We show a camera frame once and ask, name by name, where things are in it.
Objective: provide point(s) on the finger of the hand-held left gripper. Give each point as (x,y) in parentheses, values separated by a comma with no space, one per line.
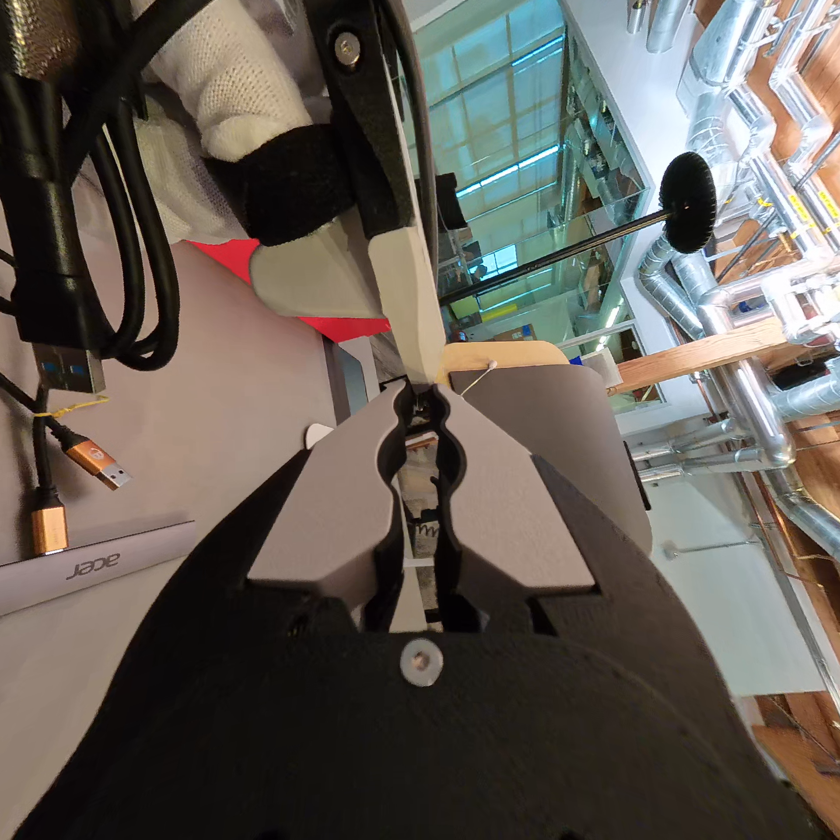
(410,295)

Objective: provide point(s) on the red plastic bin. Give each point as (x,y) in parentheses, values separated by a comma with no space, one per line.
(223,256)

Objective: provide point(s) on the silver ventilation duct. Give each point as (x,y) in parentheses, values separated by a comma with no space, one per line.
(741,295)

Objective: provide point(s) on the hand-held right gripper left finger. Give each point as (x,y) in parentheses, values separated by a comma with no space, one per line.
(321,512)

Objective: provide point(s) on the grey usb hub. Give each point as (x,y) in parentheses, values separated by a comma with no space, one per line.
(98,568)

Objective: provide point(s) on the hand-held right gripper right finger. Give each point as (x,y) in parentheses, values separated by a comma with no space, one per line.
(518,512)

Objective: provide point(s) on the black pole with disc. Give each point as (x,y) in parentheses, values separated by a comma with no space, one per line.
(688,200)

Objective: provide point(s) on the yellow twist tie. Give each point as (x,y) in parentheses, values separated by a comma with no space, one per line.
(65,412)

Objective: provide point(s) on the black sheet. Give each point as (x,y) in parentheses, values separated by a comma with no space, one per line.
(558,420)

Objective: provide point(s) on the person's left hand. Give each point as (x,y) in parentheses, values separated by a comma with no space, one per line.
(229,79)

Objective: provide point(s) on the dark desk mat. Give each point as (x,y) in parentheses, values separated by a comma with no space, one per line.
(351,380)

